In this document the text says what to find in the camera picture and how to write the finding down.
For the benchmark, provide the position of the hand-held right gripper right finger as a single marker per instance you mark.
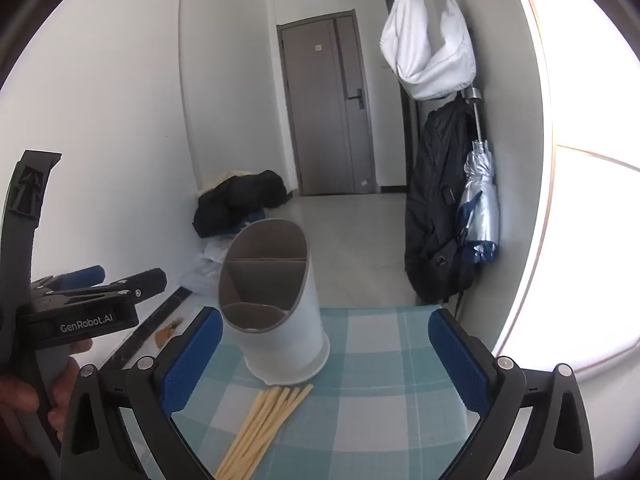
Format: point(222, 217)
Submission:
point(460, 360)

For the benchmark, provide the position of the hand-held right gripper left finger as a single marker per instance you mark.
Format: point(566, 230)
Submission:
point(192, 360)

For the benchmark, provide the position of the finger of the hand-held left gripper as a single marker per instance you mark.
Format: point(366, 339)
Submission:
point(145, 282)
point(85, 276)

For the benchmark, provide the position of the white utensil holder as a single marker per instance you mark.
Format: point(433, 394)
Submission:
point(280, 340)

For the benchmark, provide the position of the bundle of wooden chopsticks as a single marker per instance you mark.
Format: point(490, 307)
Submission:
point(260, 425)

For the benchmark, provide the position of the white shoulder bag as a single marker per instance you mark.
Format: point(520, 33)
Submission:
point(425, 50)

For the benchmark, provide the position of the person's left hand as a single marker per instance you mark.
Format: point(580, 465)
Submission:
point(17, 400)

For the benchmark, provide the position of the grey plastic bag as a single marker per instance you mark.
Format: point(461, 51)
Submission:
point(200, 277)

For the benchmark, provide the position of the white plastic mailer bag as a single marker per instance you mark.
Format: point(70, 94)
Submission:
point(217, 250)

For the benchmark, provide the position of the teal checked tablecloth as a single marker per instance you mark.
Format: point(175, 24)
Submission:
point(380, 385)

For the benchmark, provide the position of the black jacket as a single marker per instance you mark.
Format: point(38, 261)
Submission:
point(235, 200)

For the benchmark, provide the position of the silver folded umbrella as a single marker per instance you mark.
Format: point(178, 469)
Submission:
point(480, 205)

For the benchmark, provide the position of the black backpack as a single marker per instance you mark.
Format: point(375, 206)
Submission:
point(435, 200)

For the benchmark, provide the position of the grey entrance door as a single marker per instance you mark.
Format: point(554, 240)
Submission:
point(320, 110)

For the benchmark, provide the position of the bright window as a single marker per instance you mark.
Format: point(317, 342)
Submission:
point(590, 110)

